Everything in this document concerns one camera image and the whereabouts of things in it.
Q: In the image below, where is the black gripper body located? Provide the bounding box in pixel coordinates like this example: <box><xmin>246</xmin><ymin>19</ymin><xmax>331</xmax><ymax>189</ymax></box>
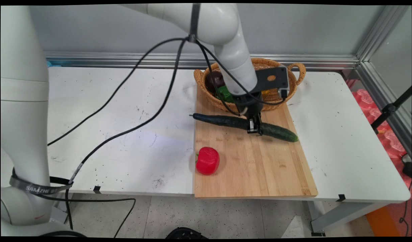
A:
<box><xmin>233</xmin><ymin>91</ymin><xmax>264</xmax><ymax>119</ymax></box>

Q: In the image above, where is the long dark green cucumber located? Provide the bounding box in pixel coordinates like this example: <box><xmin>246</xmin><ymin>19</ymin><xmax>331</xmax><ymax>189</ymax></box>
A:
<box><xmin>189</xmin><ymin>113</ymin><xmax>299</xmax><ymax>143</ymax></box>

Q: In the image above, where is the woven wicker basket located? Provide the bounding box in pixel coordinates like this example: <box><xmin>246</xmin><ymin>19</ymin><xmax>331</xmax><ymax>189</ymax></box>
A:
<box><xmin>194</xmin><ymin>58</ymin><xmax>307</xmax><ymax>113</ymax></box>

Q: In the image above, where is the green bell pepper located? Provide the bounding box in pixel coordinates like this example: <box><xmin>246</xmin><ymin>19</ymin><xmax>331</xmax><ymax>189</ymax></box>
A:
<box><xmin>216</xmin><ymin>86</ymin><xmax>235</xmax><ymax>104</ymax></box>

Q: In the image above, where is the wooden cutting board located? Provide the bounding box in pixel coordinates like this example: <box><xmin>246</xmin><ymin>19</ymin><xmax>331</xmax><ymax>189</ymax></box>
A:
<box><xmin>194</xmin><ymin>86</ymin><xmax>319</xmax><ymax>199</ymax></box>

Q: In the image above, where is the dark purple eggplant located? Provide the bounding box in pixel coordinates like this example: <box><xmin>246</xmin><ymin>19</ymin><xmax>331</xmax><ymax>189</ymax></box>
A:
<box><xmin>205</xmin><ymin>70</ymin><xmax>226</xmax><ymax>93</ymax></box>

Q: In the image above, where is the red bell pepper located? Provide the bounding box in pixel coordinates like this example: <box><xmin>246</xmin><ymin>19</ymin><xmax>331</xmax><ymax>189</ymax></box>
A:
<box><xmin>195</xmin><ymin>147</ymin><xmax>221</xmax><ymax>176</ymax></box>

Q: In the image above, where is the red foam sheet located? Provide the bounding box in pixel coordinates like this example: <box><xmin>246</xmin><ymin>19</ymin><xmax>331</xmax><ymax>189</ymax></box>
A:
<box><xmin>346</xmin><ymin>78</ymin><xmax>412</xmax><ymax>236</ymax></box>

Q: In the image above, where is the grey table leg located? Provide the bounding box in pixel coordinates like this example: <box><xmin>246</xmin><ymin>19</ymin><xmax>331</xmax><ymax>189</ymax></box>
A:
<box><xmin>50</xmin><ymin>192</ymin><xmax>74</xmax><ymax>225</ymax></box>
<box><xmin>309</xmin><ymin>201</ymin><xmax>392</xmax><ymax>236</ymax></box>

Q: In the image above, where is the round black floor object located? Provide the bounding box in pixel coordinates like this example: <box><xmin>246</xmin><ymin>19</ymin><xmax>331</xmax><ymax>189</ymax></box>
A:
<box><xmin>165</xmin><ymin>227</ymin><xmax>209</xmax><ymax>239</ymax></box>

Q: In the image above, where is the black tripod stand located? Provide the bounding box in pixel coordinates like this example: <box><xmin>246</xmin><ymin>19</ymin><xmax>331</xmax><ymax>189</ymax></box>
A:
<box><xmin>370</xmin><ymin>86</ymin><xmax>412</xmax><ymax>134</ymax></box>

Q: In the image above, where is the small black box device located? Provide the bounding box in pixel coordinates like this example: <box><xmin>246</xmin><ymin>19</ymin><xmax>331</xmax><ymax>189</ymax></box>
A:
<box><xmin>401</xmin><ymin>154</ymin><xmax>412</xmax><ymax>179</ymax></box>

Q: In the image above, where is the orange floor mat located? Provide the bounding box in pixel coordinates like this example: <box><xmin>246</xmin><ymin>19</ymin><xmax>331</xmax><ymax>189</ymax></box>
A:
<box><xmin>365</xmin><ymin>205</ymin><xmax>405</xmax><ymax>238</ymax></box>

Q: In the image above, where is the black camera cable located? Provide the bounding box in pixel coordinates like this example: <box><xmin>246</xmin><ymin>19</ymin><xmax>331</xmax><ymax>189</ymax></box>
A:
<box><xmin>194</xmin><ymin>39</ymin><xmax>290</xmax><ymax>107</ymax></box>

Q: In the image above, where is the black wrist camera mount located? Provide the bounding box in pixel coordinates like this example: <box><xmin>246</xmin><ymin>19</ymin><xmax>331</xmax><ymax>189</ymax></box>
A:
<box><xmin>254</xmin><ymin>66</ymin><xmax>290</xmax><ymax>100</ymax></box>

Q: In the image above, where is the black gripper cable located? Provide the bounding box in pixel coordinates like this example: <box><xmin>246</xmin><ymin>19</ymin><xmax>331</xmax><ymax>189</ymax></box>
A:
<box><xmin>195</xmin><ymin>40</ymin><xmax>242</xmax><ymax>117</ymax></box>

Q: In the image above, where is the aluminium frame rail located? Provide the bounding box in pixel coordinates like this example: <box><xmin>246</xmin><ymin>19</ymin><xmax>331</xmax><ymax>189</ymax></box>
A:
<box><xmin>44</xmin><ymin>51</ymin><xmax>361</xmax><ymax>70</ymax></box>
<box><xmin>355</xmin><ymin>62</ymin><xmax>412</xmax><ymax>157</ymax></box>

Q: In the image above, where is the thick black tagged cable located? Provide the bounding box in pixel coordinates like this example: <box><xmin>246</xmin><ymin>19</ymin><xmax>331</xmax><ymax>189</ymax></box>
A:
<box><xmin>65</xmin><ymin>38</ymin><xmax>189</xmax><ymax>232</ymax></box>

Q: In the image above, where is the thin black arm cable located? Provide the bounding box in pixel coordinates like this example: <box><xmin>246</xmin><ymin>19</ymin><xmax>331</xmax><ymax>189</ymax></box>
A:
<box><xmin>47</xmin><ymin>36</ymin><xmax>188</xmax><ymax>147</ymax></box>

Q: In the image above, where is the aluminium frame post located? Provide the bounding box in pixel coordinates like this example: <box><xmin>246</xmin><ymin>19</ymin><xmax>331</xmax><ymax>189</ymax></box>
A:
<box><xmin>355</xmin><ymin>5</ymin><xmax>411</xmax><ymax>63</ymax></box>

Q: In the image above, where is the thin black cable by foam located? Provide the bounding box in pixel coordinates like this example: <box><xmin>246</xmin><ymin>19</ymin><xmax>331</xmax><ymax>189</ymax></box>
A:
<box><xmin>399</xmin><ymin>181</ymin><xmax>412</xmax><ymax>236</ymax></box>

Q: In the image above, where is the grey printed velcro strap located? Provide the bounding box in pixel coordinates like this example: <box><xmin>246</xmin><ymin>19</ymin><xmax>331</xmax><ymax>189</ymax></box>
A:
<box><xmin>9</xmin><ymin>167</ymin><xmax>74</xmax><ymax>196</ymax></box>

